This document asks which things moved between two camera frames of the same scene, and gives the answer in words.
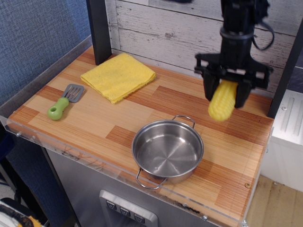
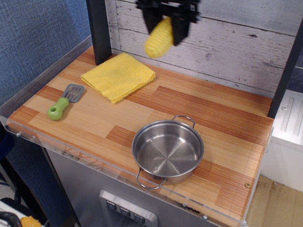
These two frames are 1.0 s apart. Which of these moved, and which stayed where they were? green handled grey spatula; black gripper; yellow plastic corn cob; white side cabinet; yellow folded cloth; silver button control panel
Moved: black gripper; yellow plastic corn cob
Stayed: green handled grey spatula; white side cabinet; yellow folded cloth; silver button control panel
